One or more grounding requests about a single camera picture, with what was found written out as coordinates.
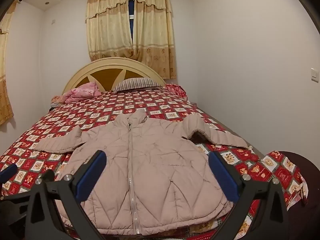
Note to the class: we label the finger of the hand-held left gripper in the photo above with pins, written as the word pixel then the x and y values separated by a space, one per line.
pixel 8 172
pixel 49 175

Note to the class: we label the beige quilted puffer jacket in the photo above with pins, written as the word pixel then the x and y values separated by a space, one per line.
pixel 150 160

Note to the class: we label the dark maroon round furniture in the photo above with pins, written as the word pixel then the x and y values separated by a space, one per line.
pixel 308 170

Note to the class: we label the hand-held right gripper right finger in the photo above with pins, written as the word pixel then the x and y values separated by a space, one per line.
pixel 223 177

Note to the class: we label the striped pillow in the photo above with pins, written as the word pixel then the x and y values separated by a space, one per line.
pixel 137 84

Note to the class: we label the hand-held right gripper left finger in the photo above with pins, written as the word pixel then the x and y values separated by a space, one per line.
pixel 90 177

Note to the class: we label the cream and brown headboard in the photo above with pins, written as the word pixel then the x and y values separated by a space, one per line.
pixel 82 72

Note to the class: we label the yellow floral side curtain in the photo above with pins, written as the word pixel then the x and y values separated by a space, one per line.
pixel 3 80

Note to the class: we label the red checkered printed bedsheet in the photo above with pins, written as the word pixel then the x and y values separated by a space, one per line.
pixel 100 105

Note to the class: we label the cream floral window curtain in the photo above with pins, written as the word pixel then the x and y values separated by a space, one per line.
pixel 107 30
pixel 155 35

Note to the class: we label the dark window pane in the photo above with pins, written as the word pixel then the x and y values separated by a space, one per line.
pixel 131 12

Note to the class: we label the pink folded quilt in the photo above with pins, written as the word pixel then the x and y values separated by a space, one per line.
pixel 80 91

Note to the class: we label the red crumpled cloth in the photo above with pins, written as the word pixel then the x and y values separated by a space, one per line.
pixel 175 88

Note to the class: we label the white wall switch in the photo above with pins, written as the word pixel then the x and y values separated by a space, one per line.
pixel 315 75

